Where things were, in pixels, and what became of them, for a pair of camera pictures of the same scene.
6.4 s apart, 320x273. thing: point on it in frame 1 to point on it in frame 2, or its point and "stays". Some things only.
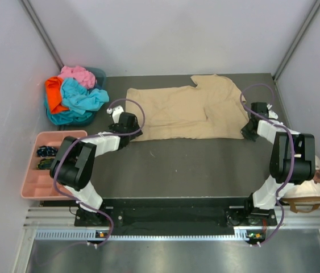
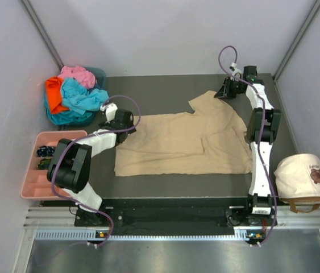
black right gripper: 245,133 to 223,92
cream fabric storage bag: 307,197 stays
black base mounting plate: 175,220 stays
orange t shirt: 54,95 stays
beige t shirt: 212,108 to 212,140
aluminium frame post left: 40,29 stays
